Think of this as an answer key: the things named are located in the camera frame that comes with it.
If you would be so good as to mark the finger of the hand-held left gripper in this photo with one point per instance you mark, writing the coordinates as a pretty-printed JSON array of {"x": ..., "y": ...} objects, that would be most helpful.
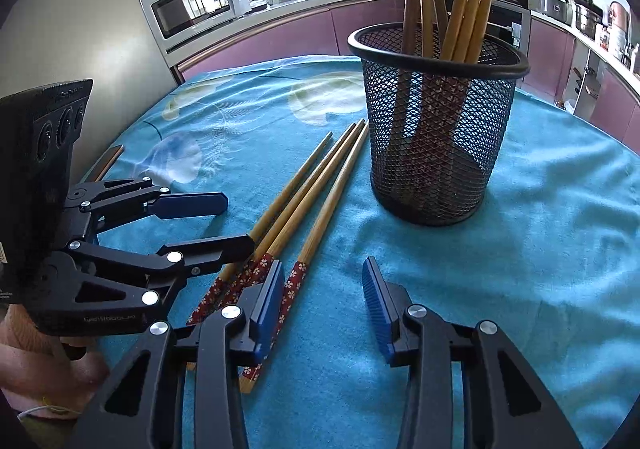
[
  {"x": 190, "y": 205},
  {"x": 215, "y": 251}
]

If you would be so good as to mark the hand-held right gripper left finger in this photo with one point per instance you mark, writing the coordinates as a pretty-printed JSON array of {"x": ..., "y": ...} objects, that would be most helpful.
[{"x": 265, "y": 309}]

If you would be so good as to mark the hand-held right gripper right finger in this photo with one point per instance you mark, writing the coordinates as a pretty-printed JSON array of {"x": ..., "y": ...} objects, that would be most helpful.
[{"x": 377, "y": 309}]

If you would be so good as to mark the wooden chopstick red floral end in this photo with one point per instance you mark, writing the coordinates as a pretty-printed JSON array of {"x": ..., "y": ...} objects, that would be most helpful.
[
  {"x": 300, "y": 198},
  {"x": 331, "y": 199},
  {"x": 295, "y": 179},
  {"x": 311, "y": 199}
]

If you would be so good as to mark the black mesh utensil holder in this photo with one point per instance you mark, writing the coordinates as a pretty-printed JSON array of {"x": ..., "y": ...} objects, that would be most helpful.
[{"x": 435, "y": 169}]

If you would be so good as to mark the bunch of wooden chopsticks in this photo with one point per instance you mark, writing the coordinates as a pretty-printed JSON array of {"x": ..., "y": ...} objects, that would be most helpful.
[{"x": 475, "y": 4}]

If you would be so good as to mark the person's left hand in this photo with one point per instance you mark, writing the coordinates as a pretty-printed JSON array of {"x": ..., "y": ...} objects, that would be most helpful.
[{"x": 45, "y": 369}]

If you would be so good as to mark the dark wooden chair back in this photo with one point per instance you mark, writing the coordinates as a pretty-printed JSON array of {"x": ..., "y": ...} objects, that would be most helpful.
[{"x": 107, "y": 161}]

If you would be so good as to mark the grey refrigerator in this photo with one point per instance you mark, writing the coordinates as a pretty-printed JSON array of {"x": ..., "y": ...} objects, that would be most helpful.
[{"x": 85, "y": 29}]

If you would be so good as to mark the blue floral tablecloth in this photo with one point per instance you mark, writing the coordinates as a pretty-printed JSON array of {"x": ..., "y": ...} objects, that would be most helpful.
[{"x": 550, "y": 229}]

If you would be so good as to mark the white microwave oven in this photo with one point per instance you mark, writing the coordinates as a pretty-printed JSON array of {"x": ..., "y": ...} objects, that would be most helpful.
[{"x": 195, "y": 4}]

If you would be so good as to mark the pink lower cabinet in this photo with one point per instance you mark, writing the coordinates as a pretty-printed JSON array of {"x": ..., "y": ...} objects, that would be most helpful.
[
  {"x": 550, "y": 59},
  {"x": 612, "y": 109},
  {"x": 300, "y": 34}
]

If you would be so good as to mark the black built-in oven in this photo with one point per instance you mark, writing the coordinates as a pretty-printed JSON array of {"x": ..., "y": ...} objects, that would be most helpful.
[{"x": 510, "y": 24}]

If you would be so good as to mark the stainless steel pot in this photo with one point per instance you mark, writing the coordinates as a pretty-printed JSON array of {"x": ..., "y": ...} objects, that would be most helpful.
[{"x": 587, "y": 21}]

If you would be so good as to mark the pink thermos jug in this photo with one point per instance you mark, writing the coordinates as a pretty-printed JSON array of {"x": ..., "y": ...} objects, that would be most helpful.
[{"x": 620, "y": 14}]

